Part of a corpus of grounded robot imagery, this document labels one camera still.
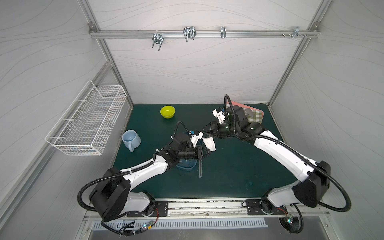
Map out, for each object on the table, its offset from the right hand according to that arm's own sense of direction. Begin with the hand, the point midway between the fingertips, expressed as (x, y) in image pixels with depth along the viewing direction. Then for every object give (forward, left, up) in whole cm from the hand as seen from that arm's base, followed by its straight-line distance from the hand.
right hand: (202, 130), depth 72 cm
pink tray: (+47, -27, -27) cm, 60 cm away
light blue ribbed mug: (+3, +43, -17) cm, 46 cm away
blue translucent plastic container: (-7, +9, -26) cm, 28 cm away
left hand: (-8, -5, -9) cm, 13 cm away
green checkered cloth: (+32, -42, -27) cm, 59 cm away
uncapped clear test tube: (-9, +1, -26) cm, 27 cm away
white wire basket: (-3, +54, +5) cm, 55 cm away
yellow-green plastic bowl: (+33, +27, -23) cm, 48 cm away
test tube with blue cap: (-7, -3, -10) cm, 12 cm away
